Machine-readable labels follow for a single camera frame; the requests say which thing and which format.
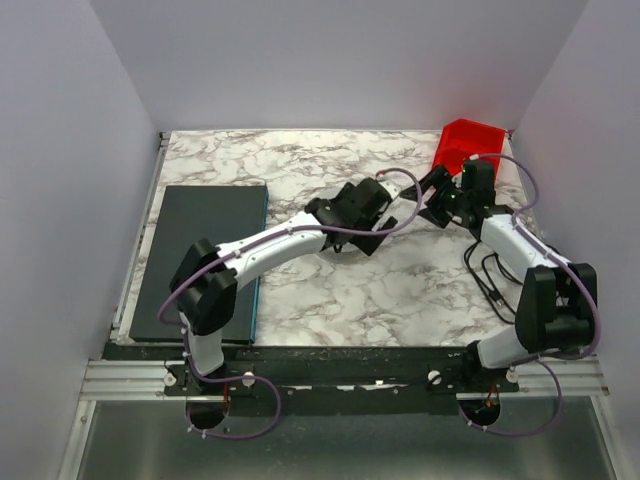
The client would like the white perforated cable spool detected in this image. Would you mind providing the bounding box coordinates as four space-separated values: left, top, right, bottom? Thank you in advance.
317 186 366 264

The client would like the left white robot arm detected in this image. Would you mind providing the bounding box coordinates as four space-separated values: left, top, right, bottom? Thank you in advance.
169 178 400 376

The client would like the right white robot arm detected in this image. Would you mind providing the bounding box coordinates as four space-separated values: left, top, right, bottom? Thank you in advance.
401 154 601 370

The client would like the red plastic bin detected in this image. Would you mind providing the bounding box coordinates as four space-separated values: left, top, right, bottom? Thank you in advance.
431 118 506 176

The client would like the dark grey flat box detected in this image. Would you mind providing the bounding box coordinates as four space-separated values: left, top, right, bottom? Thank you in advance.
128 184 270 346

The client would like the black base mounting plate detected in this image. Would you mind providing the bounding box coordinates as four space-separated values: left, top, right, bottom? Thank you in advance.
103 345 519 417

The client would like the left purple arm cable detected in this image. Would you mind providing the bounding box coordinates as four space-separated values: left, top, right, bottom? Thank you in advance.
157 167 426 441

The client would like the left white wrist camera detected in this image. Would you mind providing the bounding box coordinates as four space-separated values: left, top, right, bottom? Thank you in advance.
379 180 402 202

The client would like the black cable bundle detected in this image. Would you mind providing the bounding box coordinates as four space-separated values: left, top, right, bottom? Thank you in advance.
462 239 531 326

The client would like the aluminium frame rail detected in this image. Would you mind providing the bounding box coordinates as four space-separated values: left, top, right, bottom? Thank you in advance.
54 130 614 480

